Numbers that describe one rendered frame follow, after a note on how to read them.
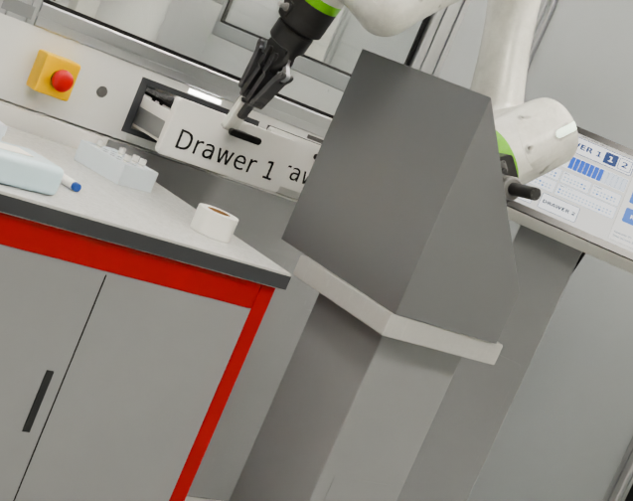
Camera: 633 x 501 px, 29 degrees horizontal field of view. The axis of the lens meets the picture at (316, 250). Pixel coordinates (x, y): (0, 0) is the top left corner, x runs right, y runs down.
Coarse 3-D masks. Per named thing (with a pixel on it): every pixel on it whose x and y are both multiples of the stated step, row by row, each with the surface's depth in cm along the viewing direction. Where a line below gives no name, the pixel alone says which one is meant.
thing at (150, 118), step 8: (144, 96) 242; (144, 104) 241; (152, 104) 239; (144, 112) 240; (152, 112) 238; (160, 112) 236; (168, 112) 234; (136, 120) 241; (144, 120) 239; (152, 120) 237; (160, 120) 235; (144, 128) 238; (152, 128) 236; (160, 128) 234; (152, 136) 236
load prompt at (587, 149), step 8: (584, 144) 300; (592, 144) 300; (576, 152) 299; (584, 152) 299; (592, 152) 299; (600, 152) 299; (608, 152) 300; (592, 160) 298; (600, 160) 298; (608, 160) 298; (616, 160) 299; (624, 160) 299; (632, 160) 299; (616, 168) 297; (624, 168) 298; (632, 168) 298
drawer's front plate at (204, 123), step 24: (168, 120) 229; (192, 120) 231; (216, 120) 234; (168, 144) 230; (192, 144) 233; (216, 144) 236; (240, 144) 239; (264, 144) 242; (288, 144) 245; (216, 168) 238; (264, 168) 244
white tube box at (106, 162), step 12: (84, 144) 219; (84, 156) 218; (96, 156) 217; (108, 156) 215; (120, 156) 222; (96, 168) 216; (108, 168) 215; (120, 168) 213; (132, 168) 214; (144, 168) 220; (120, 180) 213; (132, 180) 215; (144, 180) 217
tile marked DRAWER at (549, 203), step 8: (544, 192) 291; (544, 200) 290; (552, 200) 290; (560, 200) 290; (544, 208) 288; (552, 208) 289; (560, 208) 289; (568, 208) 289; (576, 208) 290; (560, 216) 288; (568, 216) 288; (576, 216) 288
